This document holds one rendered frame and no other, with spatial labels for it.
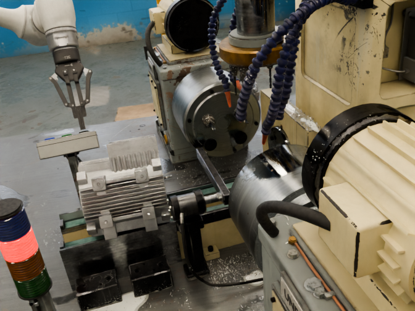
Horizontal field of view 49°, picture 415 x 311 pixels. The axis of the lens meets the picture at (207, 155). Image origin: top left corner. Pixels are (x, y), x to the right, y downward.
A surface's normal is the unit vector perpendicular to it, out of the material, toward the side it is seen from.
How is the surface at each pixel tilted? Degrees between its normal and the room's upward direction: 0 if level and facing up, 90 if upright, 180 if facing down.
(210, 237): 90
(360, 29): 90
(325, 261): 0
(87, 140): 63
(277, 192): 32
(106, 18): 90
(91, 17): 90
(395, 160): 23
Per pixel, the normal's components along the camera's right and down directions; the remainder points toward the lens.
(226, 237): 0.28, 0.44
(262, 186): -0.68, -0.53
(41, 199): -0.10, -0.87
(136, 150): 0.14, 0.08
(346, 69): -0.96, 0.22
